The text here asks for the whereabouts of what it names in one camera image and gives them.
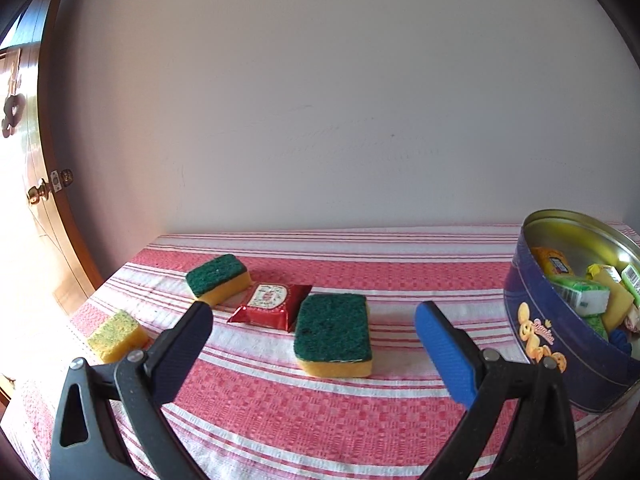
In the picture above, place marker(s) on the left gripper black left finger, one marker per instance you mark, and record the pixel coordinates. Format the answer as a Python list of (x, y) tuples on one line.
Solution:
[(86, 441)]

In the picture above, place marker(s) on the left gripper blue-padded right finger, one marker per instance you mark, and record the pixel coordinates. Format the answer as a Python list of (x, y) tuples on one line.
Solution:
[(540, 442)]

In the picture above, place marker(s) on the yellow speckled sponge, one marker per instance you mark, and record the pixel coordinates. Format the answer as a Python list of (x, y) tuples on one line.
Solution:
[(116, 337)]

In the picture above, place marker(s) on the green tissue pack large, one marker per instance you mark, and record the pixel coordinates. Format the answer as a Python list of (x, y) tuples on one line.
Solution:
[(596, 324)]

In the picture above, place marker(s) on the blue scrubber ball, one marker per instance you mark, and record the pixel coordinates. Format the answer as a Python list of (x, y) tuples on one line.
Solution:
[(618, 338)]

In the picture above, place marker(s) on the green white tissue pack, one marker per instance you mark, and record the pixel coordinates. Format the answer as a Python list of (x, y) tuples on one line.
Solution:
[(585, 297)]

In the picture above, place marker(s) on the cream snack bar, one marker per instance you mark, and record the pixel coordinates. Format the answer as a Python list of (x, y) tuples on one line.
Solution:
[(632, 320)]

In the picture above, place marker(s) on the plain yellow sponge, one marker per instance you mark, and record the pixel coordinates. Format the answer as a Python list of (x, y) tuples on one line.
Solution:
[(620, 299)]

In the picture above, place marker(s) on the large yellow cracker pack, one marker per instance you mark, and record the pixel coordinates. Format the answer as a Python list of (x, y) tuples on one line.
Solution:
[(551, 261)]

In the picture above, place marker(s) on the light green tissue pack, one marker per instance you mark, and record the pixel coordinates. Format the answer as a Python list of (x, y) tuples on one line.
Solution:
[(631, 279)]

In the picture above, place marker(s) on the green yellow sponge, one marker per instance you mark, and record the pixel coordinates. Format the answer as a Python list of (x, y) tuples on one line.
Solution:
[(332, 336), (217, 280)]

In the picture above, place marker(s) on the red foil snack packet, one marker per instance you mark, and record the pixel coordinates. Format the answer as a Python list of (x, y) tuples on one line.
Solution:
[(271, 305)]

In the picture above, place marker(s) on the blue round cookie tin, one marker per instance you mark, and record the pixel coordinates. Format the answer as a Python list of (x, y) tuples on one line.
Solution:
[(596, 374)]

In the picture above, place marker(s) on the wooden door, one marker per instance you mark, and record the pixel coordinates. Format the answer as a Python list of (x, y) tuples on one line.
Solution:
[(43, 255)]

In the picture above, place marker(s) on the red white striped cloth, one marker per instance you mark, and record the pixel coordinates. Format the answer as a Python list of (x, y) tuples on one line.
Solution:
[(249, 409)]

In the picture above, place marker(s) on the brass door knob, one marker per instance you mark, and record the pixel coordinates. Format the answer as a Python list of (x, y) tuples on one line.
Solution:
[(58, 181)]

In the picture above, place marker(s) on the dark door ornament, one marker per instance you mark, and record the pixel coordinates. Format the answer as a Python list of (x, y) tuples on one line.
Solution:
[(13, 110)]

